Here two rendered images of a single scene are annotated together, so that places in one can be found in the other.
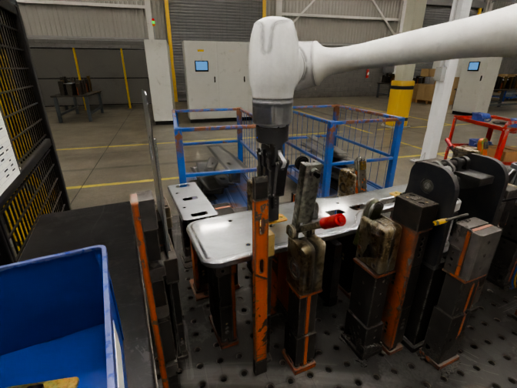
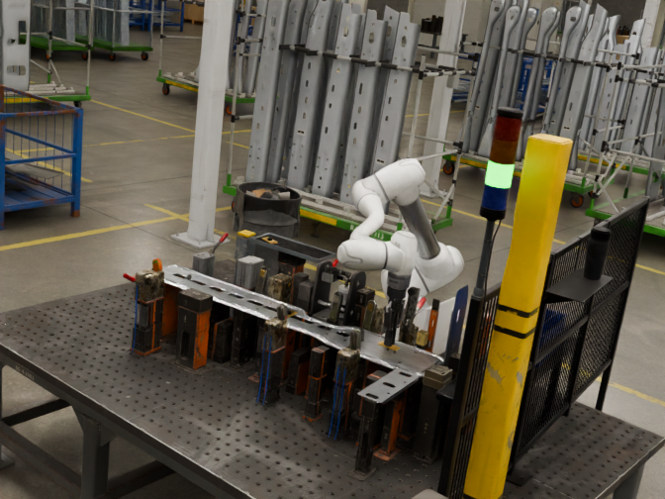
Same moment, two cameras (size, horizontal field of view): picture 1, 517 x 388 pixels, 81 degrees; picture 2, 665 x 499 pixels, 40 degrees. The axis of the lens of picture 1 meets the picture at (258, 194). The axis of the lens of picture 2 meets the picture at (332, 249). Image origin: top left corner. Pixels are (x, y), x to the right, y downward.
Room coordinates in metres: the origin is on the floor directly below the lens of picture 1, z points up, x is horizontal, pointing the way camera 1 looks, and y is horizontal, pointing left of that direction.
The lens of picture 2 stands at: (2.81, 2.46, 2.40)
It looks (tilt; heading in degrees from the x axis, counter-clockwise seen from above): 18 degrees down; 234
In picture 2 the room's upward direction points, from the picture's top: 7 degrees clockwise
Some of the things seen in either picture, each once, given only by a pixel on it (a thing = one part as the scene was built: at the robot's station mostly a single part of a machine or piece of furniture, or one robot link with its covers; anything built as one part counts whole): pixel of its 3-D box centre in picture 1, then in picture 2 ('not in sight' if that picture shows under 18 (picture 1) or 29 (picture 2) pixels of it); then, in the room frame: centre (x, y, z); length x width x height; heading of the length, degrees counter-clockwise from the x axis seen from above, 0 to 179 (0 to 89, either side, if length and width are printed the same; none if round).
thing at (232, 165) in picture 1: (217, 162); not in sight; (3.05, 0.43, 0.47); 1.20 x 0.80 x 0.95; 16
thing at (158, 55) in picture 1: (161, 73); not in sight; (9.24, 2.76, 1.22); 2.40 x 0.54 x 2.45; 14
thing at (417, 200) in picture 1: (399, 278); (359, 337); (0.60, -0.34, 0.91); 0.07 x 0.05 x 0.42; 24
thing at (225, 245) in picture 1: (405, 196); (283, 314); (0.90, -0.47, 1.00); 1.38 x 0.22 x 0.02; 114
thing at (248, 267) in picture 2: (513, 226); (246, 303); (0.87, -0.83, 0.90); 0.13 x 0.10 x 0.41; 24
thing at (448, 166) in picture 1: (435, 252); (333, 321); (0.66, -0.45, 0.94); 0.18 x 0.13 x 0.49; 114
